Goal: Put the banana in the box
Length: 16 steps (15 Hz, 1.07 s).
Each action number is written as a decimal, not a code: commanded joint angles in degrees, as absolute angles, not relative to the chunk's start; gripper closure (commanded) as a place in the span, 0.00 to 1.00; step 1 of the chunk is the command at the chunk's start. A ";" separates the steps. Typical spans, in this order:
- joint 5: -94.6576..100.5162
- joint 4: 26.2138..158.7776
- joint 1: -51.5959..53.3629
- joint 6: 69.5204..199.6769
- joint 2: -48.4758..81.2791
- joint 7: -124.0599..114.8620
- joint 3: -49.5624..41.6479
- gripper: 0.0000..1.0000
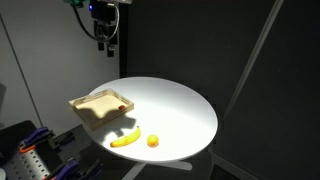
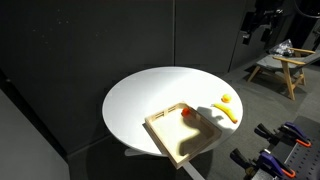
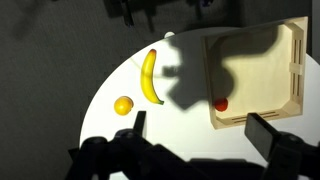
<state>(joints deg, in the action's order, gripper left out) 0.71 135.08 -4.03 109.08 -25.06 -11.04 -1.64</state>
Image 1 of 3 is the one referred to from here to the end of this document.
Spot yellow toy banana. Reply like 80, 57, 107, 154
110, 125, 142, 148

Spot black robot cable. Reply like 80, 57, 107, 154
71, 3, 120, 43

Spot perforated mounting breadboard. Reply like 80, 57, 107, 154
0, 148, 51, 180

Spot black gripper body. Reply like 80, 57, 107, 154
89, 0, 120, 45

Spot white table foot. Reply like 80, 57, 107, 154
121, 159, 194, 180

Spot shallow wooden tray box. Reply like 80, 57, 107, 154
68, 88, 135, 131

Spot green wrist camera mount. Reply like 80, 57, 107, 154
63, 0, 85, 8

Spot purple black orange spring clamp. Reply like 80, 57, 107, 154
44, 158, 104, 180
19, 126, 76, 155

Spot orange yellow toy fruit ball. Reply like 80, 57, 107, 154
146, 134, 160, 148

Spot blue clamps on stand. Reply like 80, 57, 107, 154
0, 119, 105, 180

